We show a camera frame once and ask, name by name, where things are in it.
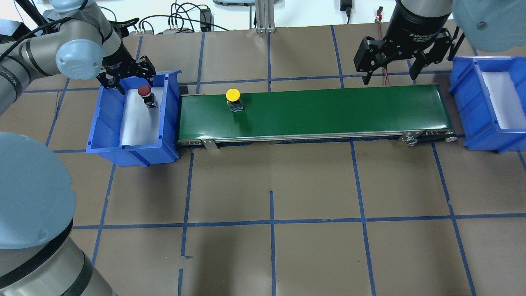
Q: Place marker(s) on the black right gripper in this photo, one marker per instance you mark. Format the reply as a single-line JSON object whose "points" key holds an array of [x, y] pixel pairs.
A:
{"points": [[415, 25]]}

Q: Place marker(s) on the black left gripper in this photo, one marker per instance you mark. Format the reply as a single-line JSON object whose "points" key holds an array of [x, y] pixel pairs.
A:
{"points": [[116, 56]]}

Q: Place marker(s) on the yellow push button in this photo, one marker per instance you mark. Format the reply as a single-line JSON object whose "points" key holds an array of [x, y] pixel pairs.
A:
{"points": [[234, 100]]}

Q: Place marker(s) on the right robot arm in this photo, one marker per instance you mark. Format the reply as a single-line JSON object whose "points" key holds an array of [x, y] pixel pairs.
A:
{"points": [[428, 31]]}

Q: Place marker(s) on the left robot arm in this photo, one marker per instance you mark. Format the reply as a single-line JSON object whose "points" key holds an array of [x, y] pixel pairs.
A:
{"points": [[38, 256]]}

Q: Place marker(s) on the blue bin with buttons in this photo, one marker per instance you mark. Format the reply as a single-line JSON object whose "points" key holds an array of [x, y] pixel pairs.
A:
{"points": [[104, 137]]}

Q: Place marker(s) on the red push button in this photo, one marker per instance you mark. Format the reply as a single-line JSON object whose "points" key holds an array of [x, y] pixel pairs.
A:
{"points": [[148, 97]]}

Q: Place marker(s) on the white foam pad source bin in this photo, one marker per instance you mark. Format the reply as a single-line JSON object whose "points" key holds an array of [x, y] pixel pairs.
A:
{"points": [[140, 125]]}

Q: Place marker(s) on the green conveyor belt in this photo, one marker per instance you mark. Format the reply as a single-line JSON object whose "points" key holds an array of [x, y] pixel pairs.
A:
{"points": [[412, 114]]}

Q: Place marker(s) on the blue empty bin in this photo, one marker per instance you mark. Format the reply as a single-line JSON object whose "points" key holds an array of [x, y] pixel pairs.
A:
{"points": [[477, 115]]}

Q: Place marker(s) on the black power adapter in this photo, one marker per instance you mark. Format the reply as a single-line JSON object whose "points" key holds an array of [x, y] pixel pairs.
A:
{"points": [[206, 20]]}

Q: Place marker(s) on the white foam pad target bin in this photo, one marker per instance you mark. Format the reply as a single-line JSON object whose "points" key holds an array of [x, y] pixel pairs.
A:
{"points": [[505, 100]]}

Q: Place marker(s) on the aluminium profile post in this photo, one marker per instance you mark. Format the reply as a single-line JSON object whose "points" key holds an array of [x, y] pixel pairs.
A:
{"points": [[264, 10]]}

